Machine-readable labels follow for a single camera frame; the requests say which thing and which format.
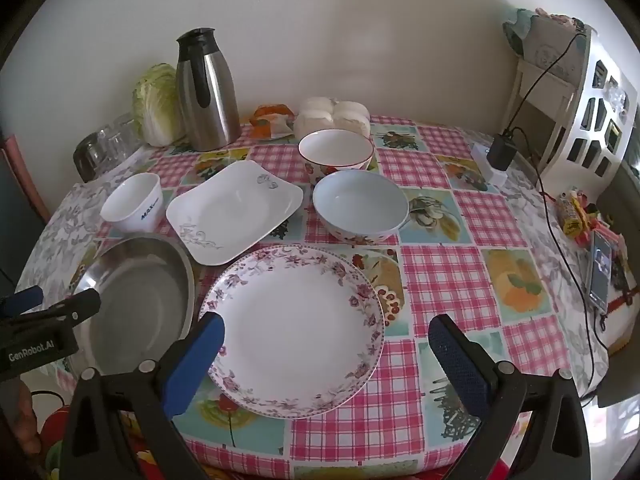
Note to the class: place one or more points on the white power strip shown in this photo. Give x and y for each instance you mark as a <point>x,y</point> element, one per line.
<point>481,162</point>

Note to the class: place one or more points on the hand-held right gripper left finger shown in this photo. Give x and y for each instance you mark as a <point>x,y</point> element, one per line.
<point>200,355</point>

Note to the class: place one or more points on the person's left hand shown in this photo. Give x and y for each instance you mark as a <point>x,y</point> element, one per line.
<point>20,420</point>

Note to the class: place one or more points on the small white bowl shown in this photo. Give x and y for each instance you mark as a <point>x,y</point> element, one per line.
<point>132,200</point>

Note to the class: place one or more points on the bag of steamed buns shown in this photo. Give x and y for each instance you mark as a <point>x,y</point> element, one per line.
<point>330,115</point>

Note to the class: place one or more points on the dark cup holder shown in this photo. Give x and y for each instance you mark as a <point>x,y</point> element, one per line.
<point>84,160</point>

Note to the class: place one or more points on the napa cabbage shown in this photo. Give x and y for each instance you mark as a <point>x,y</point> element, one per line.
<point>155,105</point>

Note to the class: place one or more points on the round floral plate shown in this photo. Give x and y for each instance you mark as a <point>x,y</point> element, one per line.
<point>295,330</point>

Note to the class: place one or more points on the red-rimmed white bowl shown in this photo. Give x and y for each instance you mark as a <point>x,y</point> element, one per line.
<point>335,150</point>

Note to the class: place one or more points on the stainless steel basin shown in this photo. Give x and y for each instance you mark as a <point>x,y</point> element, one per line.
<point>140,310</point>

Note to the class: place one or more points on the black charger adapter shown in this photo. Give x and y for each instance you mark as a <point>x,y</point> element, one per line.
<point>500,152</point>

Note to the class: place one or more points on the smartphone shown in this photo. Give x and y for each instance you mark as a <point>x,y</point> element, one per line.
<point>600,270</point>

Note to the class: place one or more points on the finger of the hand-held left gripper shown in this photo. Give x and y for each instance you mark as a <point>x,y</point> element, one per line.
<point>75,305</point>
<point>25,297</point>

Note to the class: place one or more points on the pink checked tablecloth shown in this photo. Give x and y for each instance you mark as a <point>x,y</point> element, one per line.
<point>440,280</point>

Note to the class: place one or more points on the orange snack packet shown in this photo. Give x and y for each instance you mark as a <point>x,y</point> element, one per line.
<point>270,122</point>

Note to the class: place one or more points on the white rectangular plate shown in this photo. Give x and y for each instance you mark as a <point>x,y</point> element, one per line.
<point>230,210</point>

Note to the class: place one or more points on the clear drinking glass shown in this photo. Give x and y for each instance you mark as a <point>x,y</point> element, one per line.
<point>126,129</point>
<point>109,146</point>

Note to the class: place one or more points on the grey cloth on shelf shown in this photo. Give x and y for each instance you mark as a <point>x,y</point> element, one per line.
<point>550,55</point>

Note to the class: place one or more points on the dark blue cabinet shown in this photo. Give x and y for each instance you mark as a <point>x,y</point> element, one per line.
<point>20,200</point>

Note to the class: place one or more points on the stainless steel thermos jug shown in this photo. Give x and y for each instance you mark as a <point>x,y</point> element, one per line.
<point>210,105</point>

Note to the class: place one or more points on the pile of small snack packets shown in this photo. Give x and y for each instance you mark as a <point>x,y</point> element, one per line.
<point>575,215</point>

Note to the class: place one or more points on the light blue bowl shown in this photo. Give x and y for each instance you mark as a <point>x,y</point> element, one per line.
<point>360,200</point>

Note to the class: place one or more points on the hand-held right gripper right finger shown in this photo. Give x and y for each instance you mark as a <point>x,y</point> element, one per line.
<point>460,365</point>

